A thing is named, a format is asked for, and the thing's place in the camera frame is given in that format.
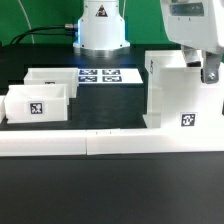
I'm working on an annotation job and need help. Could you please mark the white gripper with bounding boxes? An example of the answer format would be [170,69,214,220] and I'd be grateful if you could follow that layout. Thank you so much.
[160,0,224,84]

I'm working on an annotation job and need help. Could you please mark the white drawer cabinet box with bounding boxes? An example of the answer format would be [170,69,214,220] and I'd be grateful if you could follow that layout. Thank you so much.
[143,50,224,131]

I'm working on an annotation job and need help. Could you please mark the white front drawer with tag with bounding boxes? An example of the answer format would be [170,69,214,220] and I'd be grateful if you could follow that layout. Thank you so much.
[4,84,69,123]

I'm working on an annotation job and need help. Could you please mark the white drawer with tag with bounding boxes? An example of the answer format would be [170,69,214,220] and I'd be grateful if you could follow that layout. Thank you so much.
[24,68,79,98]
[4,84,69,123]

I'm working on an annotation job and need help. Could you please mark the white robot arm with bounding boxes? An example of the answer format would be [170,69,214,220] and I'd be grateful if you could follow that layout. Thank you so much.
[73,0,224,84]

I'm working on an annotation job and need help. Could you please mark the white rear drawer with tag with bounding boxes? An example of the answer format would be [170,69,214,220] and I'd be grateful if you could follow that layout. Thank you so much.
[24,68,79,98]

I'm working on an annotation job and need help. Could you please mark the white front fence right piece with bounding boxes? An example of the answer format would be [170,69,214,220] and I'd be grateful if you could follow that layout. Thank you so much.
[86,128,224,155]

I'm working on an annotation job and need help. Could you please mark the white fence piece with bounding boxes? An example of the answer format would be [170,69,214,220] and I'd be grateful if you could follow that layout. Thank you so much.
[86,128,224,155]
[0,130,87,157]
[0,95,5,123]

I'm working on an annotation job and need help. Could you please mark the white sheet of tags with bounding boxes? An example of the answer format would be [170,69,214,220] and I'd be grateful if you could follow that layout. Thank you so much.
[78,68,143,84]

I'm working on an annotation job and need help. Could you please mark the white front fence left piece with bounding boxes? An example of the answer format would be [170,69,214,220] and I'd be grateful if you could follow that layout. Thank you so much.
[0,130,87,157]

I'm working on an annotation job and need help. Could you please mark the black cables with connectors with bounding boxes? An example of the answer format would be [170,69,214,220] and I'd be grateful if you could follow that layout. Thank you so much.
[9,23,80,46]

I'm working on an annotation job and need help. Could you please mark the thin white cable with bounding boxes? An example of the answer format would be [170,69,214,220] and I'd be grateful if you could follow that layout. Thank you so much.
[18,0,36,44]

